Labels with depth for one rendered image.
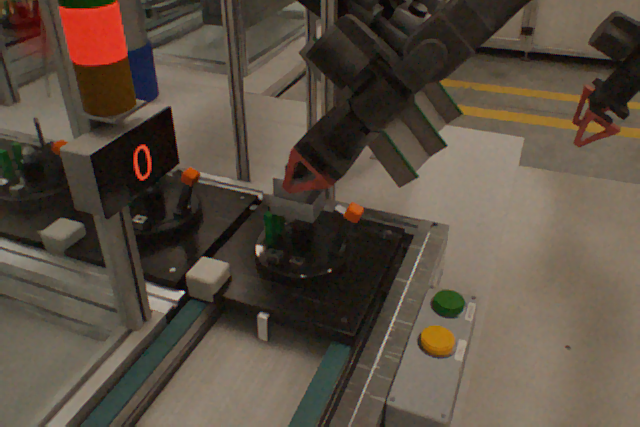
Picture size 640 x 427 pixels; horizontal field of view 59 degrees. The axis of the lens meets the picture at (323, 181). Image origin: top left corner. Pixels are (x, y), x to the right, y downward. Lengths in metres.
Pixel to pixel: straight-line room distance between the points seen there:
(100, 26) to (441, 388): 0.51
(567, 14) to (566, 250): 3.74
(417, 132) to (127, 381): 0.63
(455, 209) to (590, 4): 3.70
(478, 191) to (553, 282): 0.29
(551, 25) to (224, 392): 4.29
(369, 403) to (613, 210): 0.75
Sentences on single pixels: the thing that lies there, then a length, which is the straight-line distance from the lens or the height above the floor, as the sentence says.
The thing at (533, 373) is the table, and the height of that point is 0.86.
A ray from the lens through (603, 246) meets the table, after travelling 1.14.
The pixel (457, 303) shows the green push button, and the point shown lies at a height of 0.97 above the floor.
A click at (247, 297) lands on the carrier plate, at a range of 0.77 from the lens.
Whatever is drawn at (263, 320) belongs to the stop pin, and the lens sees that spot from 0.75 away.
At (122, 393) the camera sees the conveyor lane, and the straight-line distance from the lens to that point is 0.72.
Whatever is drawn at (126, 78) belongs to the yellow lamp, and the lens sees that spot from 0.58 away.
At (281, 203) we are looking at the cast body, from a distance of 0.76.
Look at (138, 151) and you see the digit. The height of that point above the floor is 1.22.
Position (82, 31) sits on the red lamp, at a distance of 0.55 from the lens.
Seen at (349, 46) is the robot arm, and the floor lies 1.29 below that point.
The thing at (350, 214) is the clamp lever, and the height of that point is 1.07.
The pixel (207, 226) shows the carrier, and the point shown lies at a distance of 0.90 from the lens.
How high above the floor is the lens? 1.49
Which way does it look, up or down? 31 degrees down
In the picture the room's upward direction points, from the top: straight up
